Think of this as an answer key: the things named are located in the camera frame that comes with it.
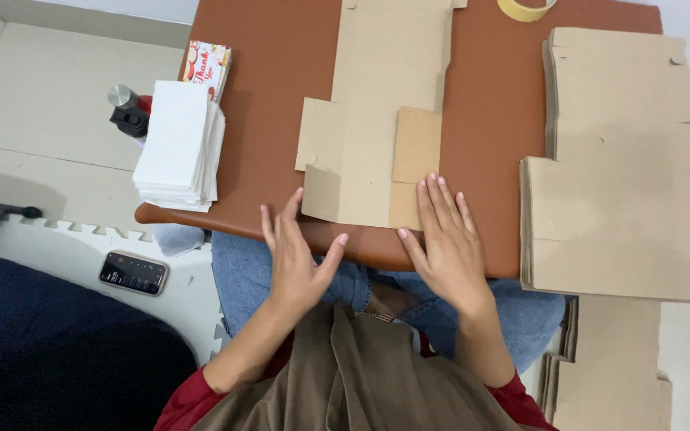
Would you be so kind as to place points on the person's right hand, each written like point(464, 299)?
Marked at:
point(450, 257)

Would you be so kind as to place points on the person's left hand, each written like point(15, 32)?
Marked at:
point(294, 269)

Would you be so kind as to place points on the brown cardboard box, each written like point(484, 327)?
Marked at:
point(369, 120)

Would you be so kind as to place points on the person's blue jeans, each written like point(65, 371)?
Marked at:
point(243, 281)

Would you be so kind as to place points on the clear plastic bag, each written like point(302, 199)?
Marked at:
point(178, 238)

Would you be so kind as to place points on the person's brown scarf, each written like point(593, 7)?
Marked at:
point(351, 377)

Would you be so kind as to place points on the black smartphone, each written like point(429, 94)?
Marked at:
point(133, 273)

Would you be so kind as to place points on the stack of white paper sheets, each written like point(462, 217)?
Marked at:
point(177, 143)

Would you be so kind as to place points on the person's red shirt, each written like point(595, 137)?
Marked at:
point(183, 404)

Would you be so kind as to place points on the stack of flat cardboard sheets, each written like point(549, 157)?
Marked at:
point(620, 209)
point(611, 371)

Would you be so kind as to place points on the white foam puzzle mat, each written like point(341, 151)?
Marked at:
point(75, 251)

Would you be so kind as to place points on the stack of printed cards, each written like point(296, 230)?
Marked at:
point(206, 63)

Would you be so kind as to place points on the red bottle with steel cap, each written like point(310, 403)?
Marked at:
point(130, 114)

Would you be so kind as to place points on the dark blue cushion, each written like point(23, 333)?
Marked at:
point(63, 353)

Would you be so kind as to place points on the beige tape roll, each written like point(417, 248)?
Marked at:
point(524, 12)

